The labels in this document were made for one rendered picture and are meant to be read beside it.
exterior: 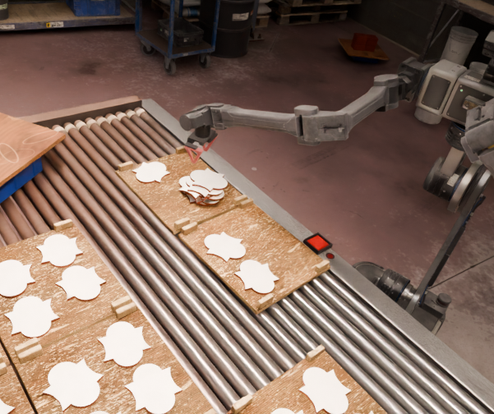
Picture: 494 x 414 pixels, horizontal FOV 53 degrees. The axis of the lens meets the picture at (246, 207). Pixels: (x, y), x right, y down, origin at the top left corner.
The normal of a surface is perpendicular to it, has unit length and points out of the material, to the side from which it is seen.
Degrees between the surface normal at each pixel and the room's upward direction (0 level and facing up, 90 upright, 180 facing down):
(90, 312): 0
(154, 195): 0
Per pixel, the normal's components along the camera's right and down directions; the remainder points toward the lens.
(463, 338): 0.15, -0.77
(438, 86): -0.59, 0.43
